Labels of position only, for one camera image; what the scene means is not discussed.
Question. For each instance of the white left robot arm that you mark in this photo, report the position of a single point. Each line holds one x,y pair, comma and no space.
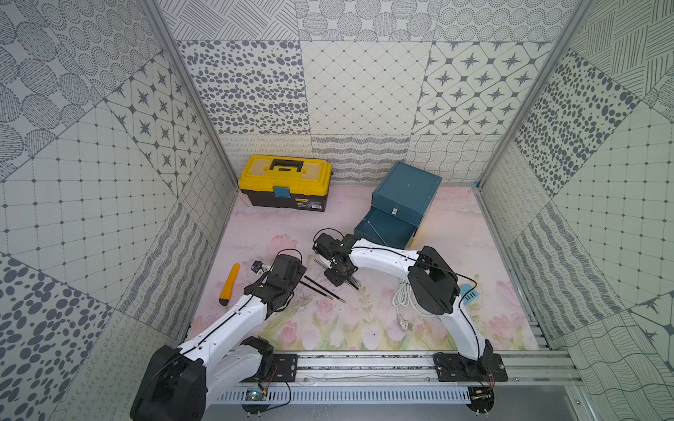
181,383

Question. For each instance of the black pencil plain end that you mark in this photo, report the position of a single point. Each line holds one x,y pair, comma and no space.
353,284

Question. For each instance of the teal drawer cabinet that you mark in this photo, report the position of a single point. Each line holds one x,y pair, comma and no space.
406,193

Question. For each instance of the black pencil left pair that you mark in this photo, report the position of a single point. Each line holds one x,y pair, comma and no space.
315,290

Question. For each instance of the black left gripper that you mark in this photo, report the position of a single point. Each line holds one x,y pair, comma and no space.
297,274

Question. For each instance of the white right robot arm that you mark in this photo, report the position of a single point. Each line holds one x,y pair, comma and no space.
433,283

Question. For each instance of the orange utility knife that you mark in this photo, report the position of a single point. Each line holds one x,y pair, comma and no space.
227,290

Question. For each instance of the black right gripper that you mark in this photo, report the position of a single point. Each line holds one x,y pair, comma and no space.
336,281

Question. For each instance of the teal drawer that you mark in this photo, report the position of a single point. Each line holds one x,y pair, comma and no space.
385,229

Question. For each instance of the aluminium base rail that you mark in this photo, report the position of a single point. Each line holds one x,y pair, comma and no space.
394,379

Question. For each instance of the yellow black plastic toolbox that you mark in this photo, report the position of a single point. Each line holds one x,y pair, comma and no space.
286,182

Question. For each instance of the black pencil gold end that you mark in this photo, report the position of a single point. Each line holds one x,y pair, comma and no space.
324,289

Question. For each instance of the teal power strip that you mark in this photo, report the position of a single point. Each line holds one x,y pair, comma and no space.
468,293

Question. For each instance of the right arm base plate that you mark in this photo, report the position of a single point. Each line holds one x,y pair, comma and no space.
452,367

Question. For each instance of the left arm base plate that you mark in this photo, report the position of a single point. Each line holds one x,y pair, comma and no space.
278,368

